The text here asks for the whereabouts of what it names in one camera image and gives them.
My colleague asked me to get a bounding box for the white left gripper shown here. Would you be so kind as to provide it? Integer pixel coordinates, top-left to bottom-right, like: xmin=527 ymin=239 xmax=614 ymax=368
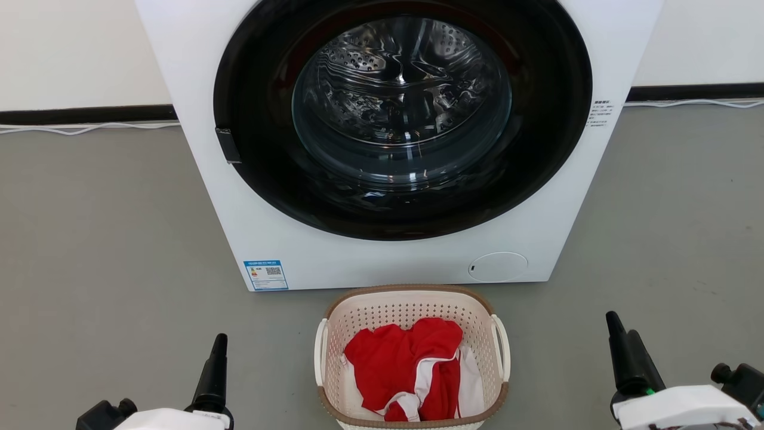
xmin=113 ymin=333 xmax=235 ymax=430

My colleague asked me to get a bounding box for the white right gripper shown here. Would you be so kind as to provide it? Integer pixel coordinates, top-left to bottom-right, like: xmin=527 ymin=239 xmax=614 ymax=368
xmin=606 ymin=311 xmax=760 ymax=430

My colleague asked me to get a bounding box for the cream perforated laundry basket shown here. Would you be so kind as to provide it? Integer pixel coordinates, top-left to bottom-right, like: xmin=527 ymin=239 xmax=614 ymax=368
xmin=314 ymin=284 xmax=512 ymax=430

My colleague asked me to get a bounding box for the blue energy label sticker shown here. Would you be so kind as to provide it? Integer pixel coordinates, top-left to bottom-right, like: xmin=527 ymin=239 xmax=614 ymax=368
xmin=244 ymin=259 xmax=289 ymax=291

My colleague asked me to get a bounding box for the white garment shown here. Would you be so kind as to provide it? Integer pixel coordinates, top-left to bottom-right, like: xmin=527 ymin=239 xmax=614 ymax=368
xmin=340 ymin=346 xmax=485 ymax=422

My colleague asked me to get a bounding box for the round white filter cover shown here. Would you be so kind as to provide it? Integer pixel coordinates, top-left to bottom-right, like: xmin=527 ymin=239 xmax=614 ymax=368
xmin=467 ymin=251 xmax=529 ymax=283

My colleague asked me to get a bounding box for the red garment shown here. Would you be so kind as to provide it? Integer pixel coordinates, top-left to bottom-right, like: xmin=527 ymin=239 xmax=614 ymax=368
xmin=344 ymin=317 xmax=464 ymax=422

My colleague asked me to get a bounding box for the white front-load washing machine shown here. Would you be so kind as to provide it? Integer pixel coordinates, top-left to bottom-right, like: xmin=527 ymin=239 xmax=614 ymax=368
xmin=134 ymin=0 xmax=664 ymax=292

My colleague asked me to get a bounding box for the round black washer door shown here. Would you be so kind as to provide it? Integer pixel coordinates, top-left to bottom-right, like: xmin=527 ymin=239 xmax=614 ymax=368
xmin=213 ymin=0 xmax=593 ymax=241

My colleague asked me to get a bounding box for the white text label sticker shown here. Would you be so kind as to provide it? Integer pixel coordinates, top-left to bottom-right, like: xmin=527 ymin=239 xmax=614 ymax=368
xmin=588 ymin=100 xmax=615 ymax=128

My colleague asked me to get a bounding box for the black baseboard strip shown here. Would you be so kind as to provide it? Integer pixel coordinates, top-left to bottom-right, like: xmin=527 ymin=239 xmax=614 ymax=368
xmin=0 ymin=105 xmax=178 ymax=126
xmin=627 ymin=82 xmax=764 ymax=102

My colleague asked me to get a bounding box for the steel washer drum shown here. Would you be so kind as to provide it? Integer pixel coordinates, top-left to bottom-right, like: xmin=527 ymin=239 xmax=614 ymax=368
xmin=292 ymin=16 xmax=513 ymax=186

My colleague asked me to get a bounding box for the black door handle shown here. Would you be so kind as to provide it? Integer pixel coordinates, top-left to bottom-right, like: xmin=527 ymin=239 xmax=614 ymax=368
xmin=215 ymin=127 xmax=242 ymax=164

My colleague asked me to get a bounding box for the white floor cable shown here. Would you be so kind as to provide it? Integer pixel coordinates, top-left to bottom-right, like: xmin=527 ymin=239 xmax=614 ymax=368
xmin=0 ymin=121 xmax=181 ymax=136
xmin=624 ymin=99 xmax=764 ymax=109

